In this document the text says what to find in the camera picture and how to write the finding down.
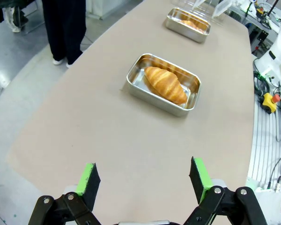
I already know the small black box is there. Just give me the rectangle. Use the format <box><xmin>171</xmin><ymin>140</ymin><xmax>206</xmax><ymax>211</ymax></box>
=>
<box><xmin>254</xmin><ymin>30</ymin><xmax>269</xmax><ymax>43</ymax></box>

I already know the yellow emergency stop button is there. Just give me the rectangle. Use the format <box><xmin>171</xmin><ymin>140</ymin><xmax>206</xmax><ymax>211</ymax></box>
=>
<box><xmin>259</xmin><ymin>92</ymin><xmax>281</xmax><ymax>115</ymax></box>

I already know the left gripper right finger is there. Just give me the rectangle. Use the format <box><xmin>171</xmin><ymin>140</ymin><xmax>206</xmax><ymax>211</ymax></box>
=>
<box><xmin>183</xmin><ymin>156</ymin><xmax>268</xmax><ymax>225</ymax></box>

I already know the golden croissant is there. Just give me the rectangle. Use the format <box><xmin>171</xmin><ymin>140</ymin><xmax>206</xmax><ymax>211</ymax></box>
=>
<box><xmin>144</xmin><ymin>66</ymin><xmax>188</xmax><ymax>105</ymax></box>
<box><xmin>178</xmin><ymin>19</ymin><xmax>206</xmax><ymax>34</ymax></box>

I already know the person in orange shirt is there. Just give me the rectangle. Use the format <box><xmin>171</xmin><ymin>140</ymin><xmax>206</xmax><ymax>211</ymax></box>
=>
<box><xmin>41</xmin><ymin>0</ymin><xmax>87</xmax><ymax>69</ymax></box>

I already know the thin black cable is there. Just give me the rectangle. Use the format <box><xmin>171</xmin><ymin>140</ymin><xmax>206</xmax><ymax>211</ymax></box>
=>
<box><xmin>266</xmin><ymin>156</ymin><xmax>281</xmax><ymax>190</ymax></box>

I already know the steel rectangular container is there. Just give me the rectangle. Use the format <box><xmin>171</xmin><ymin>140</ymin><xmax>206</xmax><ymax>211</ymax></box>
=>
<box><xmin>164</xmin><ymin>7</ymin><xmax>212</xmax><ymax>44</ymax></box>
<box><xmin>126</xmin><ymin>52</ymin><xmax>202</xmax><ymax>118</ymax></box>

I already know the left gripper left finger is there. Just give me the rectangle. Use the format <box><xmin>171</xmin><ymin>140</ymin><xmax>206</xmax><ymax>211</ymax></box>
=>
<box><xmin>28</xmin><ymin>162</ymin><xmax>102</xmax><ymax>225</ymax></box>

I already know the person in white trousers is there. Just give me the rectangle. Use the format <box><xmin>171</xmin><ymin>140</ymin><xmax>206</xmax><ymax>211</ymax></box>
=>
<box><xmin>0</xmin><ymin>0</ymin><xmax>30</xmax><ymax>33</ymax></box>

